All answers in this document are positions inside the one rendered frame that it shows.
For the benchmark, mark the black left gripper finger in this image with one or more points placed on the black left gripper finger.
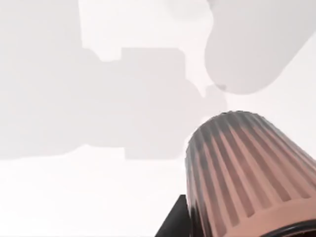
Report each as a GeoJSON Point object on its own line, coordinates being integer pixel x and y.
{"type": "Point", "coordinates": [178, 218]}

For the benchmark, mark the ribbed terracotta plant pot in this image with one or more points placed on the ribbed terracotta plant pot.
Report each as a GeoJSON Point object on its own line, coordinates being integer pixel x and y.
{"type": "Point", "coordinates": [242, 172]}

